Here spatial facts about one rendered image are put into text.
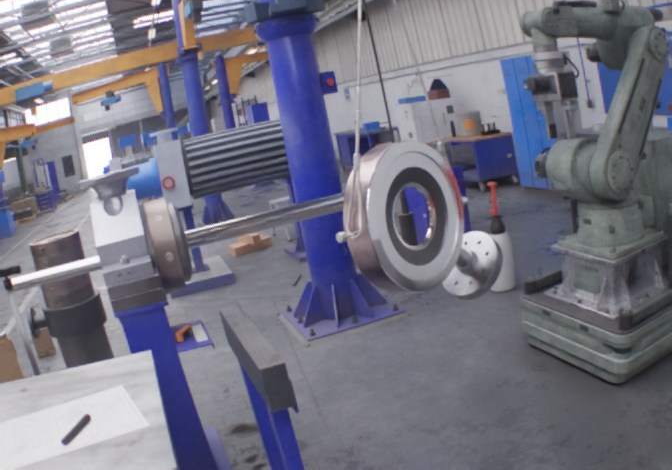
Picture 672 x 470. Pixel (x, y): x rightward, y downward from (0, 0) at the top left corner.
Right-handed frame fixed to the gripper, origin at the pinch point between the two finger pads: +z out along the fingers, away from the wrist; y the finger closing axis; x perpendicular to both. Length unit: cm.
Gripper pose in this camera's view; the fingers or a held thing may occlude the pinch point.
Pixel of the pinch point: (560, 131)
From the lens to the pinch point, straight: 279.1
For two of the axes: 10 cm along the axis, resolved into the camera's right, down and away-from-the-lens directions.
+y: -3.1, -1.3, 9.4
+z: 1.8, 9.6, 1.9
